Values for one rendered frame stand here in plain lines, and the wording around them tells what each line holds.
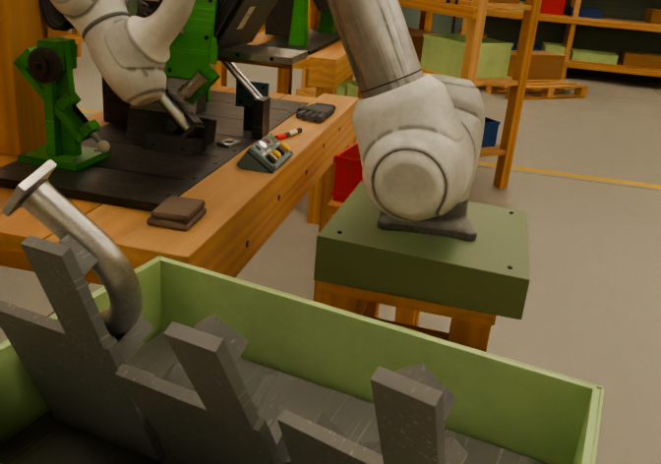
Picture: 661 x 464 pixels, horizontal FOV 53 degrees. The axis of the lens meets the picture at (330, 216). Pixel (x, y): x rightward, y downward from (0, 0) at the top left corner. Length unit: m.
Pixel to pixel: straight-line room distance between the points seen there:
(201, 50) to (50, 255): 1.19
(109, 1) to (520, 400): 1.01
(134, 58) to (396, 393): 1.00
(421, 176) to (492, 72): 3.57
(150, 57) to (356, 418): 0.78
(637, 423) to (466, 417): 1.73
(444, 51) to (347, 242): 3.37
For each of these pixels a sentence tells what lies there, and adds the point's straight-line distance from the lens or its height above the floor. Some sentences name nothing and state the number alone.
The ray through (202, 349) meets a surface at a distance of 0.48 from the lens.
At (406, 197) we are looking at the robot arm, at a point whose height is 1.07.
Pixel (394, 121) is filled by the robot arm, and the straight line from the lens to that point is 0.98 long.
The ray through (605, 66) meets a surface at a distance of 10.23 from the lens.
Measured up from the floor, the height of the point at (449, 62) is 0.81.
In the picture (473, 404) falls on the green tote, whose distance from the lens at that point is 0.86.
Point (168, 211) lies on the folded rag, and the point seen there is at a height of 0.93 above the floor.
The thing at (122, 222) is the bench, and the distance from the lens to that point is 1.34.
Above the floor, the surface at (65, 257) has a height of 1.14.
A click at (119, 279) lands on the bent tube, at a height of 1.10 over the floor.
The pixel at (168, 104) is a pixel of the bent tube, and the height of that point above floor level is 1.01.
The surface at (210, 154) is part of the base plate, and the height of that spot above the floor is 0.90.
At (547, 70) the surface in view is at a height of 0.26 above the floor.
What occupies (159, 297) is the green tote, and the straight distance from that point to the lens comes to 1.02.
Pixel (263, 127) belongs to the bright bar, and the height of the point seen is 0.94.
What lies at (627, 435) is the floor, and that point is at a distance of 2.49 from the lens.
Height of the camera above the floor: 1.39
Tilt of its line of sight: 21 degrees down
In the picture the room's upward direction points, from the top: 5 degrees clockwise
